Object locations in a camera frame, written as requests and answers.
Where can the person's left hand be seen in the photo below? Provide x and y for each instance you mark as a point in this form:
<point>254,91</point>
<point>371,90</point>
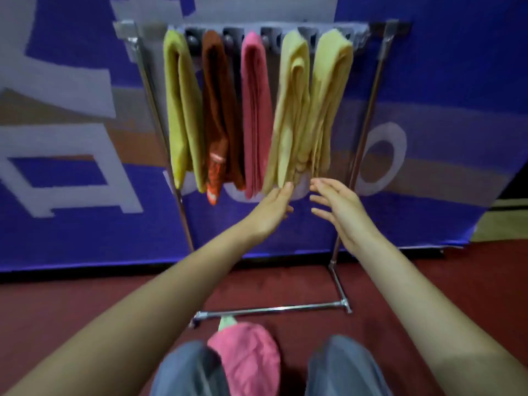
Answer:
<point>268,214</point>

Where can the metal towel rack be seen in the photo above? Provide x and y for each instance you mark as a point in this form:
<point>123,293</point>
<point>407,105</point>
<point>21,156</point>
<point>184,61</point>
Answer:
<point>272,310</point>

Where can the person's left forearm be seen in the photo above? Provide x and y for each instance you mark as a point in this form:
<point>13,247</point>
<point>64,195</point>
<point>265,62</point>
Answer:
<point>136,321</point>

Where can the blue printed banner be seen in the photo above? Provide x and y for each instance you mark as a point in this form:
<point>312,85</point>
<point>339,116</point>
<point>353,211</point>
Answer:
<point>453,78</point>

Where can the person's right forearm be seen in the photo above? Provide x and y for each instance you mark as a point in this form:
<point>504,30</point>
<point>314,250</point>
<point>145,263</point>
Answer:
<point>437,321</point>

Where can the yellow patterned towel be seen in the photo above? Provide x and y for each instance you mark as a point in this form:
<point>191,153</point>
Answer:
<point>181,115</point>

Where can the pink towel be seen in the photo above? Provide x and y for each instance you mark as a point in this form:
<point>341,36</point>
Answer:
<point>255,115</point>
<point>247,358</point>

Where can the person's right hand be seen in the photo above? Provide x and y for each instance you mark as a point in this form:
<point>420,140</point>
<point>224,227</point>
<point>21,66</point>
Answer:
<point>350,218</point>

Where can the orange brown patterned towel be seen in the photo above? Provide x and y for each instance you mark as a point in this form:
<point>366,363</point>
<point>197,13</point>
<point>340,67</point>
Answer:
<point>220,115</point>

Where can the light green towel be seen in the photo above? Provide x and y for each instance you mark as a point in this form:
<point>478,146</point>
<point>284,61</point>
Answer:
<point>227,323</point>

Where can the grey plastic hook rail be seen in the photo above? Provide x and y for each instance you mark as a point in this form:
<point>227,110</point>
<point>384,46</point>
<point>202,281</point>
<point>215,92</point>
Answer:
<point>272,39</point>

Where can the person's grey trousers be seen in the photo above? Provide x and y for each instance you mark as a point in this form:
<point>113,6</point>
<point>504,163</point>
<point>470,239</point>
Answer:
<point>346,367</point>

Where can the pale yellow striped towel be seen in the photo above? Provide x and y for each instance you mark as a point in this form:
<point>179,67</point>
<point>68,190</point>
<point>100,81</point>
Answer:
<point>330,90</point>

